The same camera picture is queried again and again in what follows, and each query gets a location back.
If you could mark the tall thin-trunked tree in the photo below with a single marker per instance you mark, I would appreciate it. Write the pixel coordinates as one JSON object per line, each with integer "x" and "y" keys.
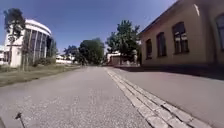
{"x": 14, "y": 23}

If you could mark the green leafy tree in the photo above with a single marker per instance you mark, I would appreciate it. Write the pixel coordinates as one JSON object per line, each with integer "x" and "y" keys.
{"x": 125, "y": 38}

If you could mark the grey asphalt road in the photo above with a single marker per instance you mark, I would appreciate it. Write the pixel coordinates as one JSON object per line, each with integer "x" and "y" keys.
{"x": 80, "y": 96}

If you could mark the white round building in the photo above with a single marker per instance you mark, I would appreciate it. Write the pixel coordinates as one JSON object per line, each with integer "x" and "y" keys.
{"x": 38, "y": 38}

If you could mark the yellow building with arched windows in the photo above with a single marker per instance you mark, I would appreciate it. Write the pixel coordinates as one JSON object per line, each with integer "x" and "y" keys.
{"x": 196, "y": 36}

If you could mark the grey paved forecourt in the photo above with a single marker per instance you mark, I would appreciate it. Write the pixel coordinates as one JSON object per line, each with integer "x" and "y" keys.
{"x": 190, "y": 91}

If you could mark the robot's own part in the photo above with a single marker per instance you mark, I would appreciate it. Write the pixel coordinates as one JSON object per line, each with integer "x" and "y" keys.
{"x": 19, "y": 117}

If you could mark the group of dark trees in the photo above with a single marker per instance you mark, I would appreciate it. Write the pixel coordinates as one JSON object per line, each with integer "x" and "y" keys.
{"x": 90, "y": 51}

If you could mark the pale stone kerb strip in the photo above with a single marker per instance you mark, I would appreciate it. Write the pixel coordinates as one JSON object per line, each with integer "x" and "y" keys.
{"x": 146, "y": 105}

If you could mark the dry grass strip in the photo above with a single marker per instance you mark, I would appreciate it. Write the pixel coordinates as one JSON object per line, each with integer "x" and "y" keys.
{"x": 30, "y": 73}

